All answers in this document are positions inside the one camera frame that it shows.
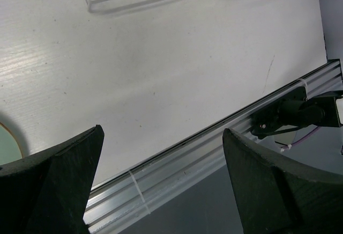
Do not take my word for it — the aluminium frame rail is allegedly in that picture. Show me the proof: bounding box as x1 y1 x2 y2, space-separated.
84 60 342 233

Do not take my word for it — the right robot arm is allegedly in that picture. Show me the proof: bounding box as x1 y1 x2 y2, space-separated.
335 98 343 125

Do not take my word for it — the green ceramic plate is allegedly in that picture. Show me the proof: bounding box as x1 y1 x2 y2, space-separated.
0 123 22 165

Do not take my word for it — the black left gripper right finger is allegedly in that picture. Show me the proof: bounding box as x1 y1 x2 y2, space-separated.
222 128 342 233

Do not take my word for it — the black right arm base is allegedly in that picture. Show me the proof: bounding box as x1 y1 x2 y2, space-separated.
251 86 342 140

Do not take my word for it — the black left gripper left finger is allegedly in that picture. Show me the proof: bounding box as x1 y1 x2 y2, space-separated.
1 125 104 233

